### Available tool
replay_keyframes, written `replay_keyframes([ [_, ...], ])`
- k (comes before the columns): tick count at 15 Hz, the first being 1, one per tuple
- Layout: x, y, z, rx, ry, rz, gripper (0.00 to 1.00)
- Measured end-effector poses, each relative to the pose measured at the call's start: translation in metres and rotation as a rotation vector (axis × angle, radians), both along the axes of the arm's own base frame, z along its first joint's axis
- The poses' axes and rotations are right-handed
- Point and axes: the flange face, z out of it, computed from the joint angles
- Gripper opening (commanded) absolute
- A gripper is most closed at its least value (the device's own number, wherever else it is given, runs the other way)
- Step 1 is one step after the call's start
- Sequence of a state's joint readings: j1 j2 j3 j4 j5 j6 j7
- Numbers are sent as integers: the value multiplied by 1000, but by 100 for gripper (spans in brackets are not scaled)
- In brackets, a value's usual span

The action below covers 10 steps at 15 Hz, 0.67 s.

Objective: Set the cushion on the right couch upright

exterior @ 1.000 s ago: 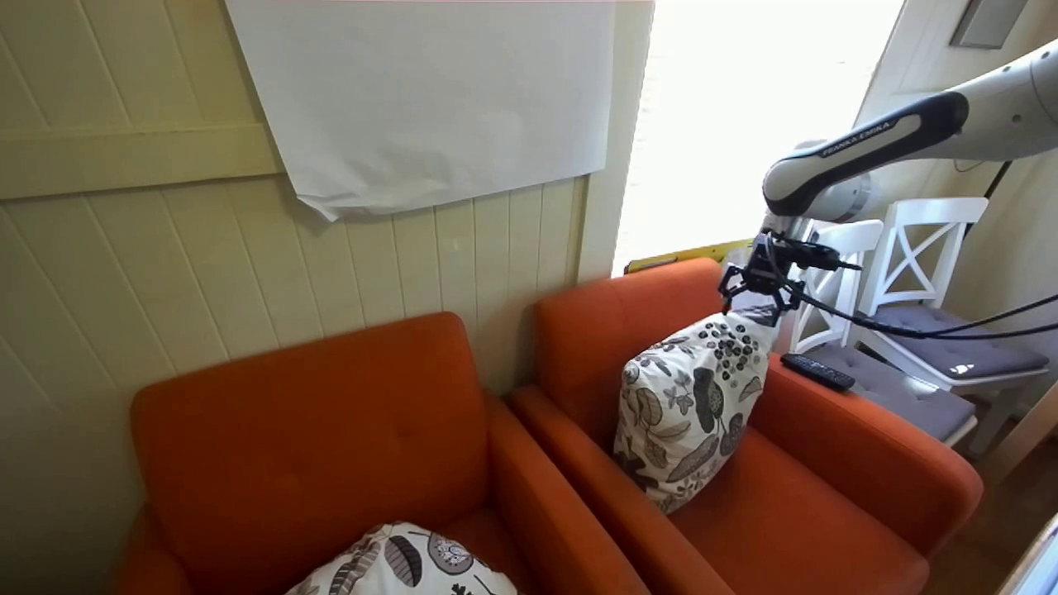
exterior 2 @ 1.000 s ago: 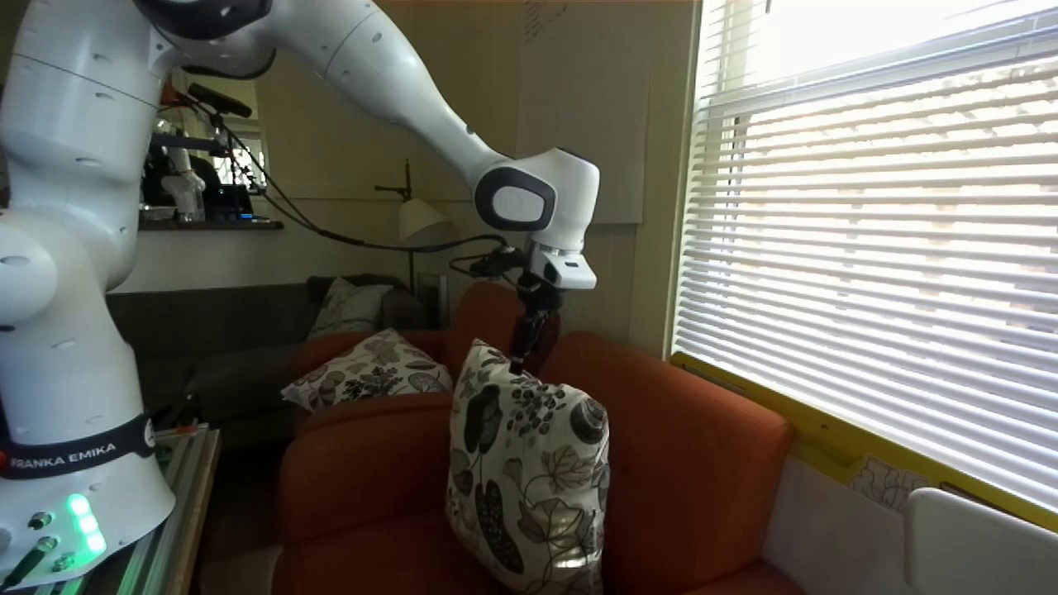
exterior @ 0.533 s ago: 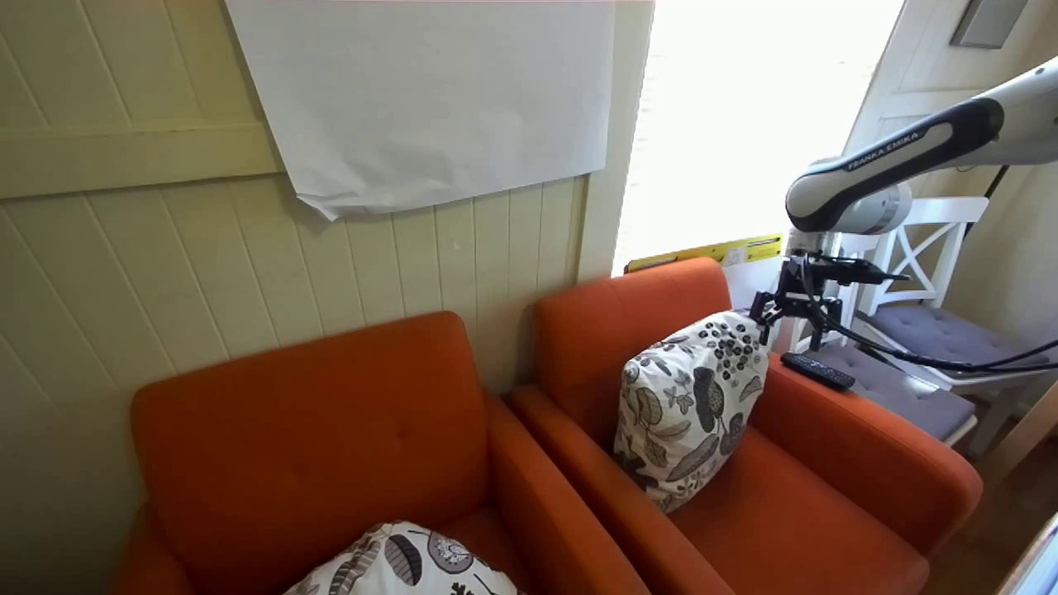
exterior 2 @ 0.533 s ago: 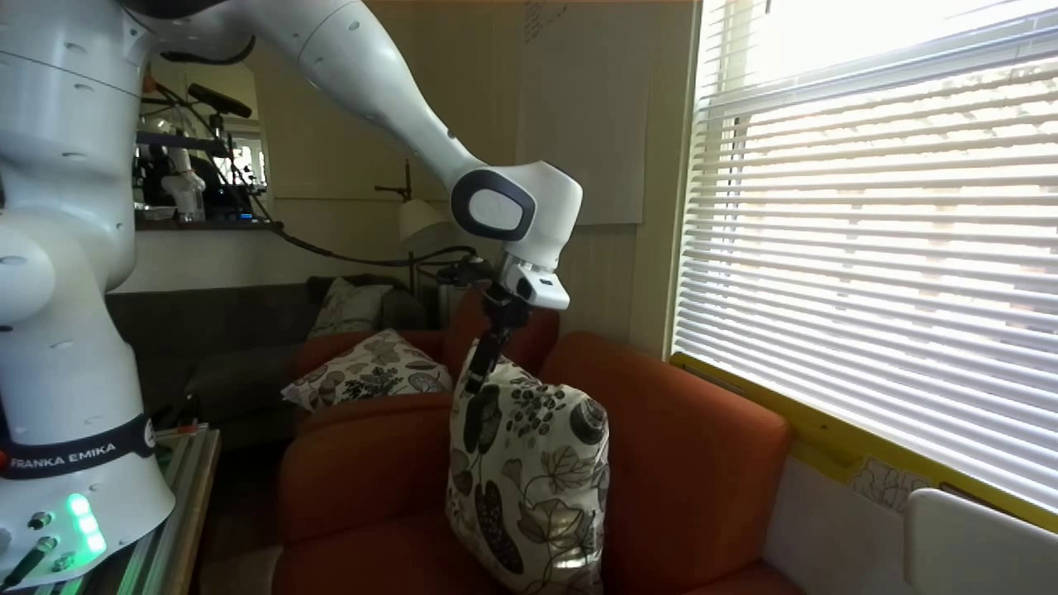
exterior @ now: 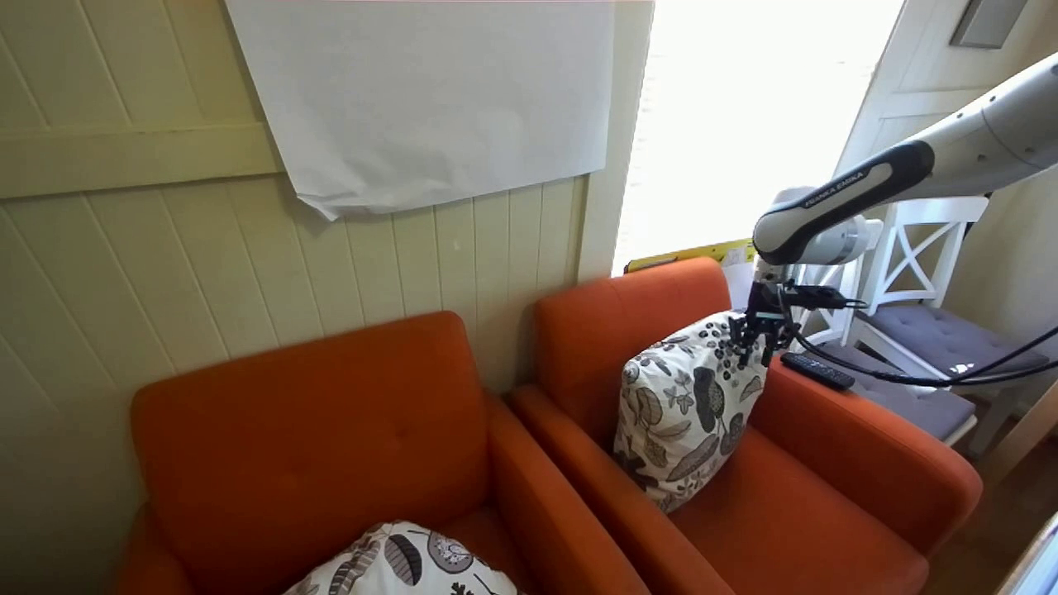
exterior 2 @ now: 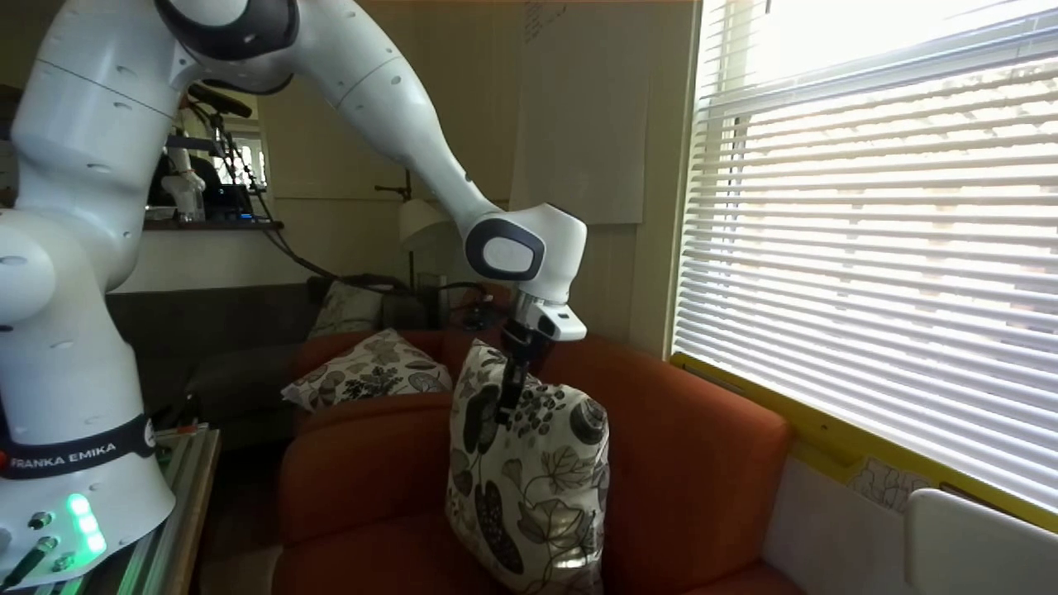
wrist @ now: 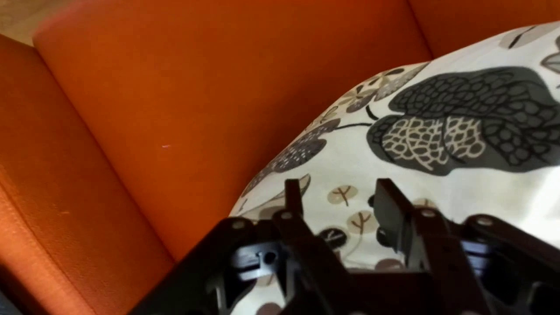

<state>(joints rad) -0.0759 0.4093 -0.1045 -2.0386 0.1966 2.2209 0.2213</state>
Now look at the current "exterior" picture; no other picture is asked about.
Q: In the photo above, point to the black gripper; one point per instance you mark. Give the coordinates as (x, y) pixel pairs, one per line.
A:
(771, 303)

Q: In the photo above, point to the leaf print white cushion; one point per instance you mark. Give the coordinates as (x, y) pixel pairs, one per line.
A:
(409, 564)
(681, 413)

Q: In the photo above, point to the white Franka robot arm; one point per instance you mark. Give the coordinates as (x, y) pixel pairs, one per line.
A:
(937, 167)

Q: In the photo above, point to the black remote control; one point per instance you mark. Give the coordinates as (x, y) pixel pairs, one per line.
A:
(818, 372)

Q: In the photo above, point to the white wooden chair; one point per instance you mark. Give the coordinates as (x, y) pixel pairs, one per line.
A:
(827, 326)
(937, 237)

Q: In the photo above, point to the yellow window sill strip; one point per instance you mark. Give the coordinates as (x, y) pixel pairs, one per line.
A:
(681, 258)

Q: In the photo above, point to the orange armchair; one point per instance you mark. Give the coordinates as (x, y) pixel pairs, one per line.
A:
(814, 496)
(308, 430)

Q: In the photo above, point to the grey tufted seat pad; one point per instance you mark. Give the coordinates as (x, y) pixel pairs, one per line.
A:
(947, 334)
(913, 400)

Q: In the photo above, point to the metal robot stand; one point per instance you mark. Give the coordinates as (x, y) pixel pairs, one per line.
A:
(1037, 564)

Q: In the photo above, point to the white paper sheet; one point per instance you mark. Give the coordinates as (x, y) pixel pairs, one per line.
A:
(441, 99)

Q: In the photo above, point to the grey framed wall picture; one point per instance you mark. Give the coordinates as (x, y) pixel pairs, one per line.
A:
(987, 22)

